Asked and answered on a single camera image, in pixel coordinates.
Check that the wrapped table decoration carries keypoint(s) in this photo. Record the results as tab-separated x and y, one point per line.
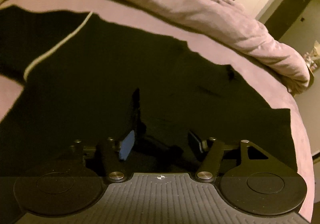
312	55

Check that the black sweater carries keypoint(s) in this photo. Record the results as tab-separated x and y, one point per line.
100	83

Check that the pink crumpled duvet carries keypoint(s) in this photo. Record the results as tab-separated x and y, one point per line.
200	1

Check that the pink bed sheet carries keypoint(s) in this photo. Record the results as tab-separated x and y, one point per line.
160	16

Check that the dark door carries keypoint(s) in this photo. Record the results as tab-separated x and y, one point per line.
287	11

